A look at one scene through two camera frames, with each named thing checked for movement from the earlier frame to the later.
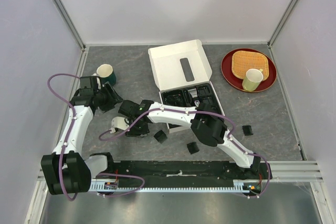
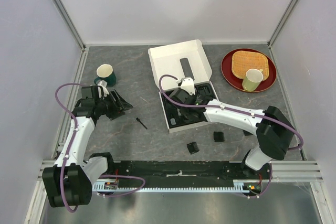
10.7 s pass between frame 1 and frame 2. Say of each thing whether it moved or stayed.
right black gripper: moved
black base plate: stayed
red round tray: stayed
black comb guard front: stayed
